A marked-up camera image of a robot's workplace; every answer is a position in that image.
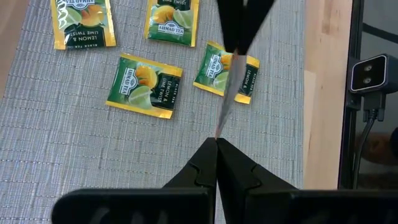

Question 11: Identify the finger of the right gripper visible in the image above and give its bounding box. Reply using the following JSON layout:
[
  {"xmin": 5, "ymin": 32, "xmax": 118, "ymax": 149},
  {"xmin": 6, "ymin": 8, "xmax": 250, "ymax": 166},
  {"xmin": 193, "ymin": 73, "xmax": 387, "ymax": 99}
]
[
  {"xmin": 216, "ymin": 0, "xmax": 244, "ymax": 53},
  {"xmin": 238, "ymin": 0, "xmax": 276, "ymax": 56}
]

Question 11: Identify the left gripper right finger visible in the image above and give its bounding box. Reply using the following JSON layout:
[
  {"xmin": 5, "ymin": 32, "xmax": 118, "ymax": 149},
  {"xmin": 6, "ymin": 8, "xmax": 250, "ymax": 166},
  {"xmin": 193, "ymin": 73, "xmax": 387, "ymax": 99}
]
[{"xmin": 216, "ymin": 138, "xmax": 398, "ymax": 224}]

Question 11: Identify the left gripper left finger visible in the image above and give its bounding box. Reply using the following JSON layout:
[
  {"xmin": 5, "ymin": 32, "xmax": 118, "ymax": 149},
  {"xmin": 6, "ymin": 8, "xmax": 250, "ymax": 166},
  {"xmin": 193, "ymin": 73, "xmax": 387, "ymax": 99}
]
[{"xmin": 51, "ymin": 138, "xmax": 218, "ymax": 224}]

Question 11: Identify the large silver snack packet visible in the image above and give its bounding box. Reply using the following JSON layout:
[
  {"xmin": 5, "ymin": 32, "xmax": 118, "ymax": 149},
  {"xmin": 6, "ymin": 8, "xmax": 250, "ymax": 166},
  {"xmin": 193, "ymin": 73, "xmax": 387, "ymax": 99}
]
[{"xmin": 192, "ymin": 40, "xmax": 261, "ymax": 105}]

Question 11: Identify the grey woven placemat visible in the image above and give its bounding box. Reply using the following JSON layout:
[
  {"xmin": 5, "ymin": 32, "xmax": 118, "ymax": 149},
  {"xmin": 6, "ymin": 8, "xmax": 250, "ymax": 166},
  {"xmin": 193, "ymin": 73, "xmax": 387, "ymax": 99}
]
[{"xmin": 0, "ymin": 0, "xmax": 305, "ymax": 224}]

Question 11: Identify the black aluminium table frame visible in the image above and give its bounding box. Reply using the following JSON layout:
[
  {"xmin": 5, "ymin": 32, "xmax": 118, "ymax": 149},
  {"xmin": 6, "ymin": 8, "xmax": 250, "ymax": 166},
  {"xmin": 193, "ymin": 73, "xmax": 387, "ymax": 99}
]
[{"xmin": 337, "ymin": 0, "xmax": 366, "ymax": 190}]

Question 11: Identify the black camera cable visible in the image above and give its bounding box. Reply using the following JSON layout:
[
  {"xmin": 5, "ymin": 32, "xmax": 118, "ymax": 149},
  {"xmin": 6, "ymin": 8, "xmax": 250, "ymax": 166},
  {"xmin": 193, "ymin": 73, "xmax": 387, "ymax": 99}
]
[{"xmin": 351, "ymin": 91, "xmax": 388, "ymax": 190}]

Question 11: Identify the small black depth camera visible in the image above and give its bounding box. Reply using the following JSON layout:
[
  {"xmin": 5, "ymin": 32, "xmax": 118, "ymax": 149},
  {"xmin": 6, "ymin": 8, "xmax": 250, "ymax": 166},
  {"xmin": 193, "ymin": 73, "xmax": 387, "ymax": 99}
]
[{"xmin": 347, "ymin": 53, "xmax": 398, "ymax": 94}]

